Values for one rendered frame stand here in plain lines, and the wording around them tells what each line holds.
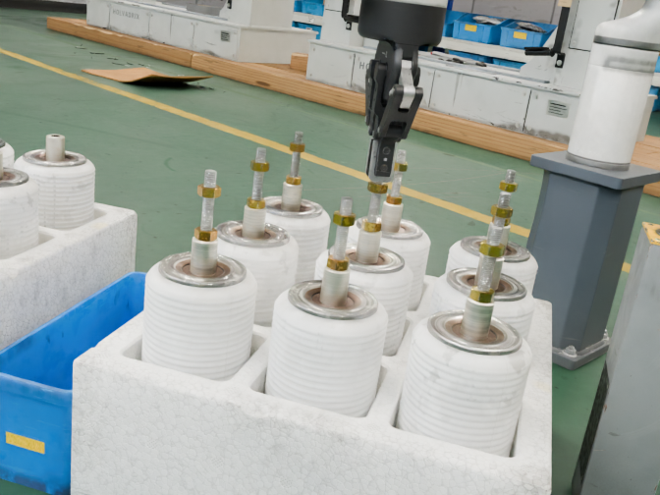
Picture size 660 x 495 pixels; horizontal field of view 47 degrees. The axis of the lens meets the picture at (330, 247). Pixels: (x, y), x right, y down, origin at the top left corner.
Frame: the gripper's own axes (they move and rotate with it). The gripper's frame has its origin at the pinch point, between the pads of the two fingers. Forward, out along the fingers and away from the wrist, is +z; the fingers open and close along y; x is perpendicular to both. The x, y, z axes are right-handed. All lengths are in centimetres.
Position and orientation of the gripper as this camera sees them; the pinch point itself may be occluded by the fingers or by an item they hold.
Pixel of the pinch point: (380, 159)
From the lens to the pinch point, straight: 71.0
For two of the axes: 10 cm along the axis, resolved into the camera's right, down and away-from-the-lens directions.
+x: -9.8, -0.6, -1.9
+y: -1.5, -3.4, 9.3
